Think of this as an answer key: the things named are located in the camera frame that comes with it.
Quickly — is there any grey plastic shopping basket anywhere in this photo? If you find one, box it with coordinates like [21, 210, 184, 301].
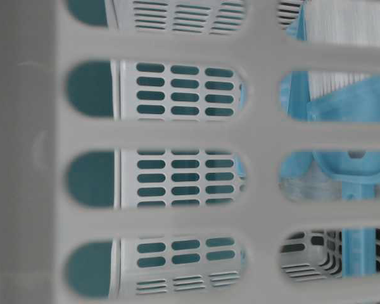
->
[0, 1, 380, 303]

